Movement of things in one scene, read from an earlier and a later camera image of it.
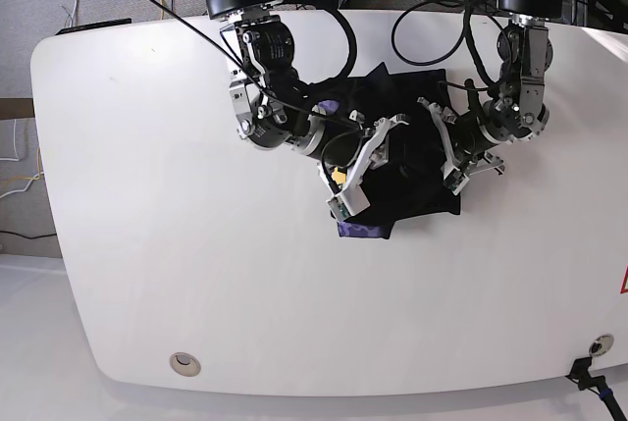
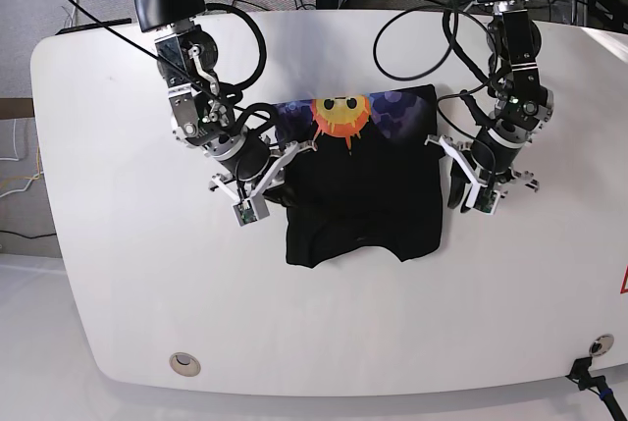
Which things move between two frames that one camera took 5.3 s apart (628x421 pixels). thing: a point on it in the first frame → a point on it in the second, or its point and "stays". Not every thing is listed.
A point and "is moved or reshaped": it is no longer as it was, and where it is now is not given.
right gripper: [519, 112] → [523, 105]
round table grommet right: [601, 344] stays
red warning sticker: [624, 285] stays
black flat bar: [73, 28] stays
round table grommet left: [184, 364] stays
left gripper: [270, 106] → [202, 111]
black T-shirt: [402, 173] is moved or reshaped
